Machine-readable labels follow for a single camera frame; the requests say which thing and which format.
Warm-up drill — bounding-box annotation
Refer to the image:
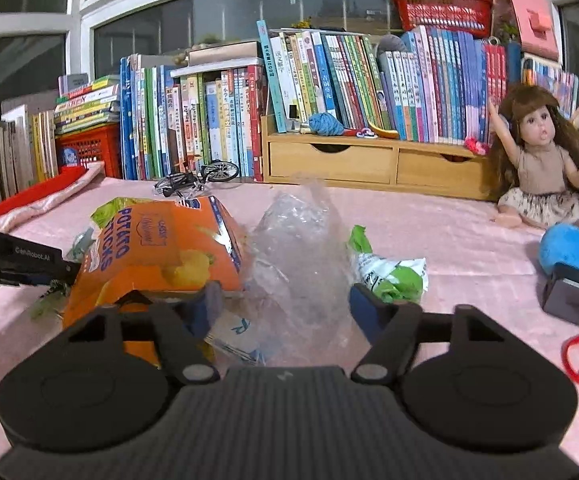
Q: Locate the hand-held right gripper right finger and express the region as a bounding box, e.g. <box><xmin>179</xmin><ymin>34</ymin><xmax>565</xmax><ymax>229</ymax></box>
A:
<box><xmin>348</xmin><ymin>284</ymin><xmax>515</xmax><ymax>386</ymax></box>

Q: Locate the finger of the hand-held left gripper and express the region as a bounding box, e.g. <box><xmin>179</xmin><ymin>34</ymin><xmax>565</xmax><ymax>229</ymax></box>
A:
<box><xmin>0</xmin><ymin>260</ymin><xmax>83</xmax><ymax>288</ymax></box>

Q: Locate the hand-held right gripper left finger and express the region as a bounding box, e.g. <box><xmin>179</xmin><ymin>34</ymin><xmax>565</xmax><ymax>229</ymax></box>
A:
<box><xmin>62</xmin><ymin>282</ymin><xmax>223</xmax><ymax>386</ymax></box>

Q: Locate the green plastic wrapper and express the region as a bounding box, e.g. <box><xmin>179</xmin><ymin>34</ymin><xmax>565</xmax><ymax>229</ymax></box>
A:
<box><xmin>30</xmin><ymin>227</ymin><xmax>95</xmax><ymax>321</ymax></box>

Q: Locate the orange snack bag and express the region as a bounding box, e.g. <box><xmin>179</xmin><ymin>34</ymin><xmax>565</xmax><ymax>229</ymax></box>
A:
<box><xmin>62</xmin><ymin>196</ymin><xmax>248</xmax><ymax>367</ymax></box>

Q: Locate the clear plastic bag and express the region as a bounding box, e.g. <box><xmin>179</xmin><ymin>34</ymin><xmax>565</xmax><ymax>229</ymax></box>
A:
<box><xmin>244</xmin><ymin>182</ymin><xmax>366</xmax><ymax>367</ymax></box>

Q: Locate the white blue packet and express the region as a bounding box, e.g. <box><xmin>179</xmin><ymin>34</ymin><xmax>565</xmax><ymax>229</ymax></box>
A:
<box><xmin>204</xmin><ymin>310</ymin><xmax>266</xmax><ymax>367</ymax></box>

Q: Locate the green white wrapper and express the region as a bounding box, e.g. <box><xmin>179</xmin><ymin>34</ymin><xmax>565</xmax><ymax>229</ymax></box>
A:
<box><xmin>347</xmin><ymin>225</ymin><xmax>429</xmax><ymax>305</ymax></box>

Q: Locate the red pink folded blanket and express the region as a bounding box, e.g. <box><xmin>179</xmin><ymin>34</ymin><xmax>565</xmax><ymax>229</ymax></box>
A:
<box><xmin>0</xmin><ymin>164</ymin><xmax>106</xmax><ymax>234</ymax></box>

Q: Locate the row of thin large books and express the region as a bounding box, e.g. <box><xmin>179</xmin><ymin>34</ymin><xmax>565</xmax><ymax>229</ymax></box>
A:
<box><xmin>0</xmin><ymin>102</ymin><xmax>61</xmax><ymax>209</ymax></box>

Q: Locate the red plastic crate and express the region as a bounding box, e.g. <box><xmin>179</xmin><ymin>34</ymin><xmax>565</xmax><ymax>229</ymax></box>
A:
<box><xmin>56</xmin><ymin>122</ymin><xmax>123</xmax><ymax>179</ymax></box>

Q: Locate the black toy bicycle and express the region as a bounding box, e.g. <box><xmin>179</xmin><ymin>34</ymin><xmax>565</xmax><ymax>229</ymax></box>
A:
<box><xmin>154</xmin><ymin>160</ymin><xmax>241</xmax><ymax>199</ymax></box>

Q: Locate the wooden drawer organizer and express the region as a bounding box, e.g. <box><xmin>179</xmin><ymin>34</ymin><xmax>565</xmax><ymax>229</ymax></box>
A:
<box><xmin>261</xmin><ymin>114</ymin><xmax>495</xmax><ymax>202</ymax></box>

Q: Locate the stack of flat picture books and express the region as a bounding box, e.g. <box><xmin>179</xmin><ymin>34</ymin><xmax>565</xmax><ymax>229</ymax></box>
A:
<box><xmin>54</xmin><ymin>75</ymin><xmax>121</xmax><ymax>136</ymax></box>

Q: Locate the blue yarn ball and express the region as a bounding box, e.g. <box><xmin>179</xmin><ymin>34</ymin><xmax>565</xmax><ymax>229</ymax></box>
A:
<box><xmin>308</xmin><ymin>112</ymin><xmax>345</xmax><ymax>137</ymax></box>

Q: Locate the pink flower ornament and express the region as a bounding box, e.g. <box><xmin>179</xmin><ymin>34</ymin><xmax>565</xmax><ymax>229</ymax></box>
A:
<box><xmin>463</xmin><ymin>137</ymin><xmax>491</xmax><ymax>157</ymax></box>

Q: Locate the black cube box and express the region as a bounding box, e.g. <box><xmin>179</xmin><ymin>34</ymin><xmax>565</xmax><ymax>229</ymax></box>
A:
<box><xmin>542</xmin><ymin>262</ymin><xmax>579</xmax><ymax>329</ymax></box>

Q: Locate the blue plush toy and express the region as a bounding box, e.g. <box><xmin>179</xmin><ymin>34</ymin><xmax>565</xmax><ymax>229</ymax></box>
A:
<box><xmin>539</xmin><ymin>125</ymin><xmax>579</xmax><ymax>277</ymax></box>

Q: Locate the brown haired doll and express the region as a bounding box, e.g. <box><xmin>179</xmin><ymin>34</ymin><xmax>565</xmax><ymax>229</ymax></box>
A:
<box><xmin>486</xmin><ymin>84</ymin><xmax>579</xmax><ymax>231</ymax></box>

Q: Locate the white flat book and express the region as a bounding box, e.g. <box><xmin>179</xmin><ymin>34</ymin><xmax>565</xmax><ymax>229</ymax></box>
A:
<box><xmin>170</xmin><ymin>57</ymin><xmax>265</xmax><ymax>79</ymax></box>

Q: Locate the grey flat book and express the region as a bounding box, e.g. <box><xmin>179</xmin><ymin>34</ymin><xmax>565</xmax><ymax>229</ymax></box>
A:
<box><xmin>186</xmin><ymin>41</ymin><xmax>261</xmax><ymax>66</ymax></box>

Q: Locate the grey plush toy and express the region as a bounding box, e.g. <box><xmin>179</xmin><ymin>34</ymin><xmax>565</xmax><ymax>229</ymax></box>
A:
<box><xmin>376</xmin><ymin>34</ymin><xmax>411</xmax><ymax>57</ymax></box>

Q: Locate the white framed window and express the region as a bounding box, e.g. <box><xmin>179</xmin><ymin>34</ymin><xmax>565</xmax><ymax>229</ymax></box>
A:
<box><xmin>0</xmin><ymin>0</ymin><xmax>579</xmax><ymax>111</ymax></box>

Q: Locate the row of books in white rack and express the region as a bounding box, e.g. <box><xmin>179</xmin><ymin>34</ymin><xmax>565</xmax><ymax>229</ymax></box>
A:
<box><xmin>521</xmin><ymin>55</ymin><xmax>579</xmax><ymax>107</ymax></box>

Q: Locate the red plastic basket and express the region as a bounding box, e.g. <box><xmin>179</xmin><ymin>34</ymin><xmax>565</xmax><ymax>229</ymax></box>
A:
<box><xmin>393</xmin><ymin>0</ymin><xmax>493</xmax><ymax>39</ymax></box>

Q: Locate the pink box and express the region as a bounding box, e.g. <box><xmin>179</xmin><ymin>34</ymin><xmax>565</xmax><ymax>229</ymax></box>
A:
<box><xmin>493</xmin><ymin>0</ymin><xmax>561</xmax><ymax>62</ymax></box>

